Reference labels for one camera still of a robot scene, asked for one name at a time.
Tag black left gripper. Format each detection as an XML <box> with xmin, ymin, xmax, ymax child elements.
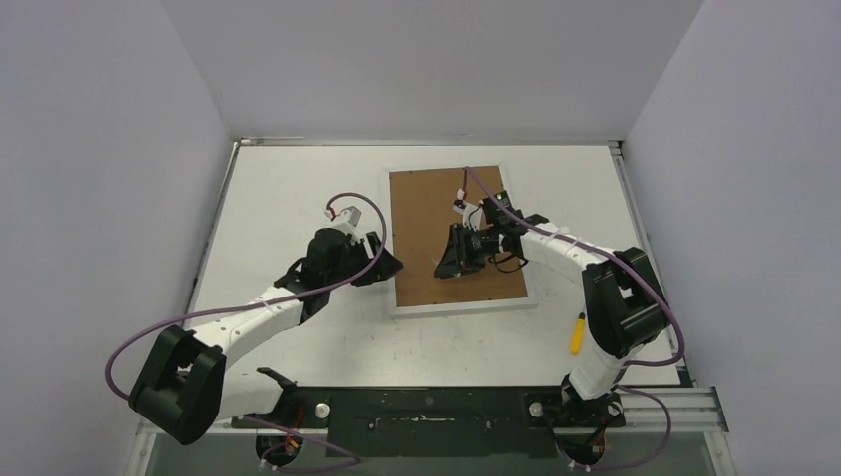
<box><xmin>326</xmin><ymin>233</ymin><xmax>402</xmax><ymax>291</ymax></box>

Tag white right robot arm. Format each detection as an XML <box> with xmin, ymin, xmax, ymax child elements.
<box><xmin>434</xmin><ymin>191</ymin><xmax>670</xmax><ymax>425</ymax></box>

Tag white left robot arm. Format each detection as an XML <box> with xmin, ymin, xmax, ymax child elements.
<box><xmin>127</xmin><ymin>226</ymin><xmax>404</xmax><ymax>445</ymax></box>

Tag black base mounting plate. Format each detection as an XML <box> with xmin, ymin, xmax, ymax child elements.
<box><xmin>259</xmin><ymin>386</ymin><xmax>626</xmax><ymax>458</ymax></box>

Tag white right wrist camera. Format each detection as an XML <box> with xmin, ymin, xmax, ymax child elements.
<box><xmin>453</xmin><ymin>199</ymin><xmax>482</xmax><ymax>230</ymax></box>

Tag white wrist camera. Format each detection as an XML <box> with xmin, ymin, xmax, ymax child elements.
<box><xmin>453</xmin><ymin>199</ymin><xmax>482</xmax><ymax>230</ymax></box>
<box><xmin>329</xmin><ymin>206</ymin><xmax>362</xmax><ymax>234</ymax></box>

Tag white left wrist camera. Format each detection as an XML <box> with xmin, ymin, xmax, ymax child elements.
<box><xmin>329</xmin><ymin>206</ymin><xmax>362</xmax><ymax>234</ymax></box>

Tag yellow handle screwdriver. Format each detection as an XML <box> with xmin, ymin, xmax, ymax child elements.
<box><xmin>570</xmin><ymin>312</ymin><xmax>587</xmax><ymax>355</ymax></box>

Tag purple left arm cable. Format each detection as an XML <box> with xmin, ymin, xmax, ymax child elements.
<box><xmin>104</xmin><ymin>191</ymin><xmax>389</xmax><ymax>476</ymax></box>

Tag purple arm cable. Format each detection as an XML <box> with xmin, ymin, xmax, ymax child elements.
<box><xmin>104</xmin><ymin>191</ymin><xmax>389</xmax><ymax>476</ymax></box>
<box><xmin>456</xmin><ymin>165</ymin><xmax>687</xmax><ymax>473</ymax></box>

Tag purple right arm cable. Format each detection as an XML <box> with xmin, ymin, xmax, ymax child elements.
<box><xmin>456</xmin><ymin>165</ymin><xmax>687</xmax><ymax>473</ymax></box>

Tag aluminium table front rail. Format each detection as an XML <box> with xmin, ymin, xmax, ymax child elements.
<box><xmin>136</xmin><ymin>387</ymin><xmax>729</xmax><ymax>436</ymax></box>

